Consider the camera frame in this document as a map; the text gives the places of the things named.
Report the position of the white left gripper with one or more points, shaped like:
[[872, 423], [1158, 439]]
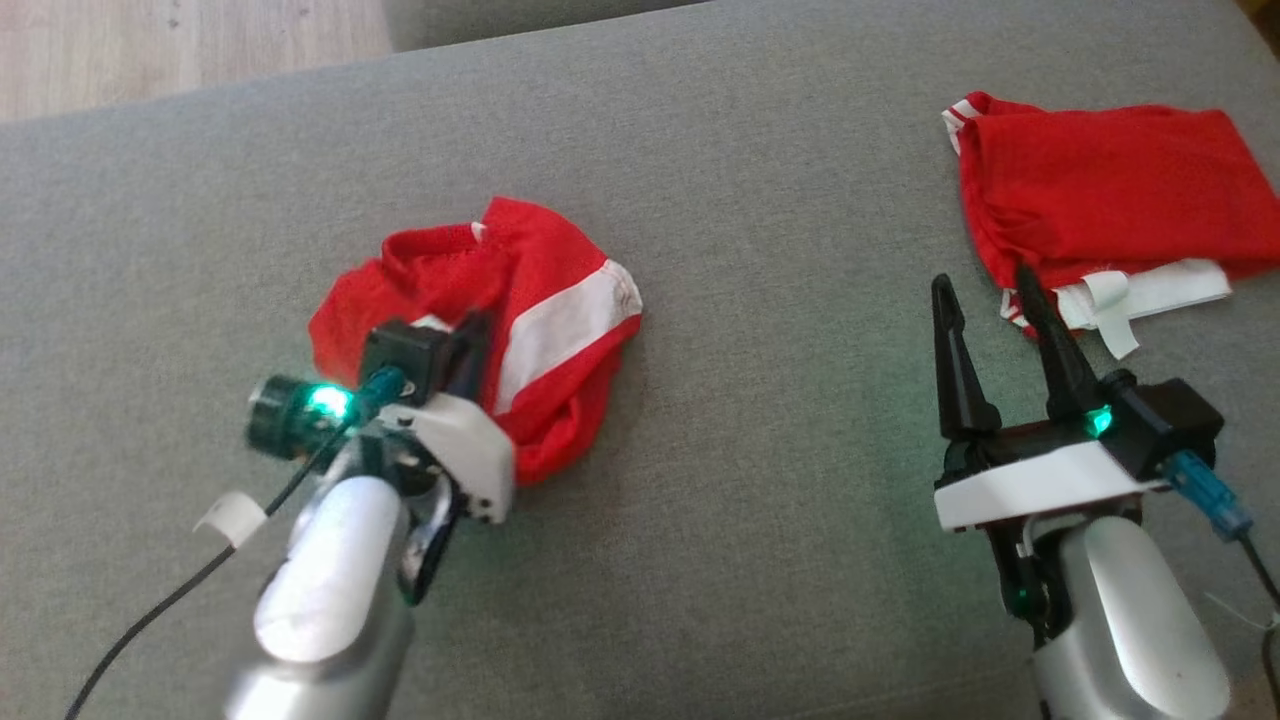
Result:
[[460, 450]]

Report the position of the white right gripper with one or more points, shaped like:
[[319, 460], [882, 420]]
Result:
[[1040, 485]]

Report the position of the red shorts with white stripe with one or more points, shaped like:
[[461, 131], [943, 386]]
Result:
[[560, 320]]

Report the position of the red Bulls jersey white trim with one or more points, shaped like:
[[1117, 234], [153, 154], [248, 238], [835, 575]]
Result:
[[1100, 180]]

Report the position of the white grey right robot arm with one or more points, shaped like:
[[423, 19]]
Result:
[[1130, 620]]

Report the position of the white tape tag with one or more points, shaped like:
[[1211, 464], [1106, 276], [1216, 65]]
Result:
[[232, 518]]

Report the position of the large grey sofa seat cushion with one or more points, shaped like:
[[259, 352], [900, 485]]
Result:
[[700, 550]]

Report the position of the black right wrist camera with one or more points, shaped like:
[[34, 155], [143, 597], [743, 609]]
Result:
[[1165, 420]]

